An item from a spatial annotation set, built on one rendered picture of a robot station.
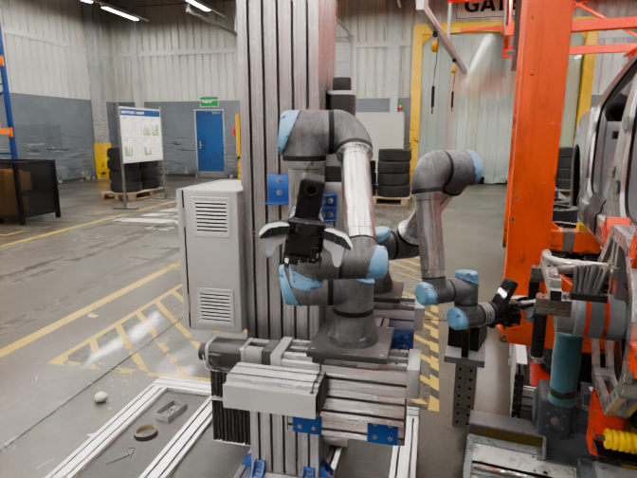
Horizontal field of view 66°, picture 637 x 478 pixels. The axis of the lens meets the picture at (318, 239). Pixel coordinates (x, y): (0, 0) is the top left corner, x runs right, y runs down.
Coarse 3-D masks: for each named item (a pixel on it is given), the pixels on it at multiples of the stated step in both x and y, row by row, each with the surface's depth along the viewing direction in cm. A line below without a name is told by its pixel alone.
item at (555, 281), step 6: (618, 246) 143; (618, 252) 144; (618, 258) 144; (618, 264) 144; (552, 270) 144; (558, 270) 146; (564, 270) 148; (570, 270) 148; (612, 270) 145; (618, 270) 144; (552, 276) 139; (558, 276) 138; (612, 276) 145; (552, 282) 138; (558, 282) 137
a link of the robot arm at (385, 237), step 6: (378, 228) 188; (384, 228) 187; (378, 234) 181; (384, 234) 182; (390, 234) 186; (378, 240) 181; (384, 240) 182; (390, 240) 184; (396, 240) 185; (384, 246) 183; (390, 246) 184; (396, 246) 185; (390, 252) 184; (396, 252) 186; (390, 258) 187
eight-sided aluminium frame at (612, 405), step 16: (608, 240) 160; (624, 240) 139; (608, 256) 164; (592, 352) 171; (608, 352) 168; (592, 368) 167; (608, 368) 165; (624, 368) 130; (592, 384) 165; (608, 384) 163; (624, 384) 129; (608, 400) 144; (624, 400) 134; (624, 416) 144
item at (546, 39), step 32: (544, 0) 182; (544, 32) 184; (544, 64) 186; (544, 96) 188; (544, 128) 191; (544, 160) 193; (512, 192) 199; (544, 192) 195; (512, 224) 202; (544, 224) 197; (512, 256) 204; (544, 288) 202
